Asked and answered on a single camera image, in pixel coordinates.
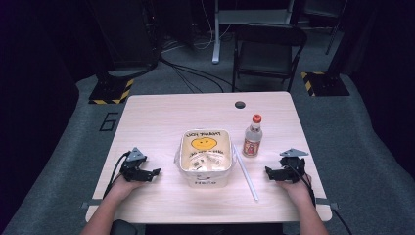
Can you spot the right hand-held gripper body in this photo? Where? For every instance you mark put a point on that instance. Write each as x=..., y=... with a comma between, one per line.
x=292, y=168

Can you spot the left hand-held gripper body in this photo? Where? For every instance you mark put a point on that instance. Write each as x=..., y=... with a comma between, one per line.
x=132, y=168

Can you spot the white straw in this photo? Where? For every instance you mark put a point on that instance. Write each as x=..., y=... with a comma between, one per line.
x=245, y=173

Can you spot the clear bottle with orange cap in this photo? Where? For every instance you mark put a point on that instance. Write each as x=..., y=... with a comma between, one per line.
x=252, y=138

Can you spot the person's left hand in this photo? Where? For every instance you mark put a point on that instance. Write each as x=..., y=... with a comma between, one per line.
x=124, y=187

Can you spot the person's right hand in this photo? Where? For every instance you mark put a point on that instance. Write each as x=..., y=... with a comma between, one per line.
x=295, y=191

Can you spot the black table grommet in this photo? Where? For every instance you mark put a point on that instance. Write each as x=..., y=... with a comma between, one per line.
x=239, y=104

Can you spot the black folding chair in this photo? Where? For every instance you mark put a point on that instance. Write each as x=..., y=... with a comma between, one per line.
x=267, y=54

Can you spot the black equipment stand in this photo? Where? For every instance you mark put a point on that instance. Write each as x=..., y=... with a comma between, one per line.
x=127, y=36

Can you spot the grey table clamp bracket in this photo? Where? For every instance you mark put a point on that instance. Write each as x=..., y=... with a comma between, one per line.
x=89, y=204
x=328, y=203

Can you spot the black yellow striped base plate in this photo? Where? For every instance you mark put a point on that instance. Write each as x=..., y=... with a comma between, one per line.
x=112, y=93
x=324, y=84

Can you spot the white metal desk frame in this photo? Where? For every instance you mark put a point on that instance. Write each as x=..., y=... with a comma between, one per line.
x=228, y=19

